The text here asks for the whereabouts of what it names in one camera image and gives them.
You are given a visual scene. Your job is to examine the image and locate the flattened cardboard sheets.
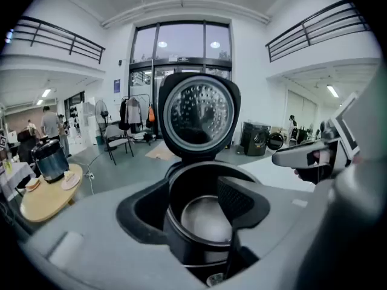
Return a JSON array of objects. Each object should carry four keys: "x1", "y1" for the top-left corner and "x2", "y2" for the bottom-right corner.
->
[{"x1": 145, "y1": 140, "x2": 176, "y2": 161}]

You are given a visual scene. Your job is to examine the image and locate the black balcony railing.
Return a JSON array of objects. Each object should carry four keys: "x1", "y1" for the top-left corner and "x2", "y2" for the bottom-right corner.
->
[
  {"x1": 11, "y1": 16, "x2": 106, "y2": 65},
  {"x1": 265, "y1": 0, "x2": 371, "y2": 63}
]

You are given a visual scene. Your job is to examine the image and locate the grey folding chair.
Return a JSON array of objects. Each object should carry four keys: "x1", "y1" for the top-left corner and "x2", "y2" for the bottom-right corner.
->
[{"x1": 104, "y1": 124, "x2": 135, "y2": 166}]

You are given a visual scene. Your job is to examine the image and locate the white storage shelf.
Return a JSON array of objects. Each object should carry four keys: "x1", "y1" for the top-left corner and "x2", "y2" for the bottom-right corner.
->
[{"x1": 68, "y1": 97, "x2": 97, "y2": 147}]

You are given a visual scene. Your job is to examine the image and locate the person's right hand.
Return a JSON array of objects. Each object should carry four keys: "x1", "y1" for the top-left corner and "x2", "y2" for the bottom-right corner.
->
[{"x1": 313, "y1": 149, "x2": 330, "y2": 166}]

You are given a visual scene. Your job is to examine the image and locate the maroon rice cooker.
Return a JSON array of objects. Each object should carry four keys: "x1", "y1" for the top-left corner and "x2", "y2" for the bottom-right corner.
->
[{"x1": 157, "y1": 72, "x2": 259, "y2": 287}]

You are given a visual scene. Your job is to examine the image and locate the white floor cable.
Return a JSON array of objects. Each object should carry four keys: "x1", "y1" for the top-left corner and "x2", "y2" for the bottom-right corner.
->
[{"x1": 81, "y1": 151, "x2": 105, "y2": 196}]

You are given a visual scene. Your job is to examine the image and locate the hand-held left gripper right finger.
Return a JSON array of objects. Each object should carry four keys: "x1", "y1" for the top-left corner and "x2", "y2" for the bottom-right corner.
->
[{"x1": 217, "y1": 176, "x2": 327, "y2": 290}]

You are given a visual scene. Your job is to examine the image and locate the round wooden table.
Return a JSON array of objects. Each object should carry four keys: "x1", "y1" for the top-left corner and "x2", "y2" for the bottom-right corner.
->
[{"x1": 19, "y1": 163, "x2": 84, "y2": 223}]

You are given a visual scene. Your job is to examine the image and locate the black washing machine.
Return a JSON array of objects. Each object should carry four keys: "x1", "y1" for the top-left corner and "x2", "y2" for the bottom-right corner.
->
[{"x1": 240, "y1": 121, "x2": 285, "y2": 157}]

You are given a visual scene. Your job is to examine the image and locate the small plate with food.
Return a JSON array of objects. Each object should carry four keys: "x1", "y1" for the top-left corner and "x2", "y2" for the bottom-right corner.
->
[{"x1": 24, "y1": 177, "x2": 42, "y2": 192}]

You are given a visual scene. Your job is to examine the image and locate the glass entrance doors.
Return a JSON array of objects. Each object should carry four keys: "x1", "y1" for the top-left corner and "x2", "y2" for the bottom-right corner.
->
[{"x1": 129, "y1": 20, "x2": 233, "y2": 138}]

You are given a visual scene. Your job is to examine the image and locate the pink round plate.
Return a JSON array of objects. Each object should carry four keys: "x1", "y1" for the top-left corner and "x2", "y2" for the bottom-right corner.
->
[{"x1": 60, "y1": 170, "x2": 81, "y2": 192}]

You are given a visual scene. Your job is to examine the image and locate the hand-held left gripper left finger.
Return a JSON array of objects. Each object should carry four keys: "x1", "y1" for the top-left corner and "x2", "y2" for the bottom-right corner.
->
[{"x1": 21, "y1": 178, "x2": 208, "y2": 290}]

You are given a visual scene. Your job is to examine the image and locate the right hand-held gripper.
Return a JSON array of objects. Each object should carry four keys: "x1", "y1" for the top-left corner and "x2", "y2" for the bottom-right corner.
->
[{"x1": 271, "y1": 92, "x2": 362, "y2": 185}]

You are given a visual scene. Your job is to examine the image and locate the black clothes rack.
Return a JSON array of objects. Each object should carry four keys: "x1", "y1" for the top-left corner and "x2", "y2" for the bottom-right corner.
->
[{"x1": 119, "y1": 94, "x2": 157, "y2": 146}]

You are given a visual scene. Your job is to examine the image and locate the black pedestal fan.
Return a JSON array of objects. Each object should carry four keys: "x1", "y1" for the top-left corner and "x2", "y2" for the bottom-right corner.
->
[{"x1": 94, "y1": 99, "x2": 110, "y2": 152}]

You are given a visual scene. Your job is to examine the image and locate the dark pot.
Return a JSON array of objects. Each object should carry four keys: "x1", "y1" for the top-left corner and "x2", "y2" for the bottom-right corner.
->
[
  {"x1": 169, "y1": 169, "x2": 256, "y2": 246},
  {"x1": 31, "y1": 138, "x2": 70, "y2": 184}
]

